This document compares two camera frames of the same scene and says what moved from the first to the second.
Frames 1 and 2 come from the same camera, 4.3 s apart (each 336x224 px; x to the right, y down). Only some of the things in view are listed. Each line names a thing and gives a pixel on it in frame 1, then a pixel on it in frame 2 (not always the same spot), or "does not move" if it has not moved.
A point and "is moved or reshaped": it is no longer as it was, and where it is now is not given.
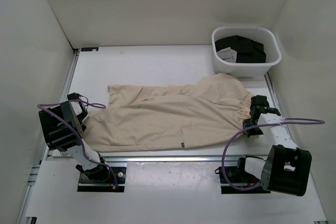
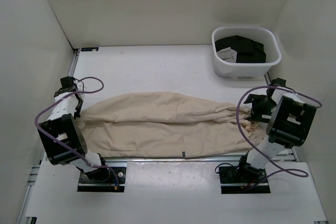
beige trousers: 210,111 is moved or reshaped
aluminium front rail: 170,159 does not move
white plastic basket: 265,35 does not move
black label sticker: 89,49 does not move
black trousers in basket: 248,50 does not move
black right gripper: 250,132 → 256,114
